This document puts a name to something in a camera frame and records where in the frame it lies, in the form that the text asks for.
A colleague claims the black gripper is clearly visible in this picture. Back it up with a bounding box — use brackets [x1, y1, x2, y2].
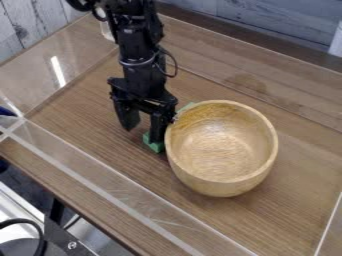
[107, 53, 178, 143]

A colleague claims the brown wooden bowl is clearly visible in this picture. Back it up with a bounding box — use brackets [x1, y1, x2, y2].
[164, 100, 279, 197]

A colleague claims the green rectangular block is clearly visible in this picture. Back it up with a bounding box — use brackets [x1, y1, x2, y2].
[143, 102, 194, 154]

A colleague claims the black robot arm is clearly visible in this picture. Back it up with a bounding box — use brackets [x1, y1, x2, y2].
[65, 0, 178, 143]

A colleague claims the black table leg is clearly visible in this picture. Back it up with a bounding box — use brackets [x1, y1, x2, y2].
[49, 199, 65, 225]

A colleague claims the clear acrylic front wall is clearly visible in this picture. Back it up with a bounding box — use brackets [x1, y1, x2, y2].
[0, 97, 258, 256]

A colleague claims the black metal bracket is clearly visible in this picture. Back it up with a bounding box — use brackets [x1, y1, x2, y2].
[43, 218, 99, 256]

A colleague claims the black cable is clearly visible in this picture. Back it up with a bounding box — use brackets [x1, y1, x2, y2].
[0, 218, 48, 256]

